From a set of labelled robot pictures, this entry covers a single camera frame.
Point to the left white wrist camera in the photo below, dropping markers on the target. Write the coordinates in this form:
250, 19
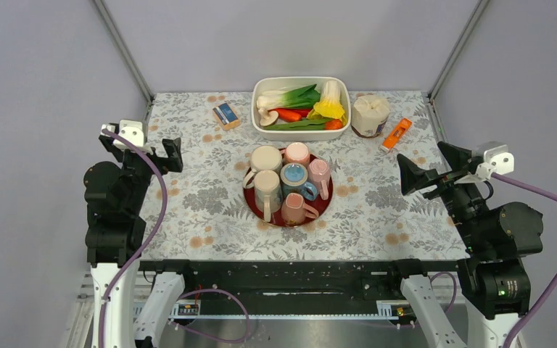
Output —
131, 130

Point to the toy small orange carrot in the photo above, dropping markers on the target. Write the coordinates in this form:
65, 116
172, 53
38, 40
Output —
334, 124

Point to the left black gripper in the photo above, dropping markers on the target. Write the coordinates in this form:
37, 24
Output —
172, 147

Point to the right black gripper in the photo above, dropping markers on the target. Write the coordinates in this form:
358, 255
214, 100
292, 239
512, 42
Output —
412, 175

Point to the cream mug blue dragon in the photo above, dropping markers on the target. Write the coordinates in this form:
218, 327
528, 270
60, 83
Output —
268, 195

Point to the red round tray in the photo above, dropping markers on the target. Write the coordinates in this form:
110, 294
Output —
318, 203

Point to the pink square mug front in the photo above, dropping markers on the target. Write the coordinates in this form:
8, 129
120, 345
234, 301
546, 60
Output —
295, 211

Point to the toy bok choy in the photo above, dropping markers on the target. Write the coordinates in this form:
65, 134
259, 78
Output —
299, 98

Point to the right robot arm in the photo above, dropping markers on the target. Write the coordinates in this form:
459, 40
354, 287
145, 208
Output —
493, 280

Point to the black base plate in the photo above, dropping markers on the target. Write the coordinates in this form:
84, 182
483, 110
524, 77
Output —
289, 283

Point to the floral tablecloth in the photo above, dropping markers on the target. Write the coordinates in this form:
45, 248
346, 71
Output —
367, 219

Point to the toy mushroom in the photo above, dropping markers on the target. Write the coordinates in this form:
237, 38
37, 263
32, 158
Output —
267, 117

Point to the wrapped toilet paper roll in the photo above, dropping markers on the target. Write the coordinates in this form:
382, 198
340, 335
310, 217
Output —
369, 115

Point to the right aluminium frame post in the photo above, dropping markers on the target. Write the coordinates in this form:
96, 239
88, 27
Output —
459, 46

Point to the white slotted cable duct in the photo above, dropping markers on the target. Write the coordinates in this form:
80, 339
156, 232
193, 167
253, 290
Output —
224, 309

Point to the toy napa cabbage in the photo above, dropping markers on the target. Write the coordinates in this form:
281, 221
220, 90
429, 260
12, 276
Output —
329, 105

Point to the pink mug at back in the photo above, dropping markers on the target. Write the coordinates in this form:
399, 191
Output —
296, 152

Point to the white mug with rose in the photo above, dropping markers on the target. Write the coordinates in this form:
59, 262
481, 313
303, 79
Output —
263, 158

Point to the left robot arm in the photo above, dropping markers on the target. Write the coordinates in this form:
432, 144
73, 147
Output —
114, 194

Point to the toy red chili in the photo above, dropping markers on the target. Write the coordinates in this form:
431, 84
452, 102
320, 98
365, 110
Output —
302, 112

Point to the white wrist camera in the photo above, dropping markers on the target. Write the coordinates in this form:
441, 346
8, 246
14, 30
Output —
131, 130
489, 158

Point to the white rectangular dish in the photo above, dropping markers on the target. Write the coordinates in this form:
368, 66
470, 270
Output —
292, 82

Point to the pink faceted mug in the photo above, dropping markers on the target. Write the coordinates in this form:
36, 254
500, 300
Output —
319, 175

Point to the blue glazed mug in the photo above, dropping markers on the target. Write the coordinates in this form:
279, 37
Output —
294, 179

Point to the left aluminium frame post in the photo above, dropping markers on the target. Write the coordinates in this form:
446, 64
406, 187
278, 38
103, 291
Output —
123, 50

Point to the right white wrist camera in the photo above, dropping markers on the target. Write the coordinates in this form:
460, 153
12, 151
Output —
489, 158

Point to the aluminium frame post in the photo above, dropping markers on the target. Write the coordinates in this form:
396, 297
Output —
459, 46
123, 50

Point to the yellow sponge blue label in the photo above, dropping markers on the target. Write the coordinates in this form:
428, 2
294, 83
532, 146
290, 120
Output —
226, 116

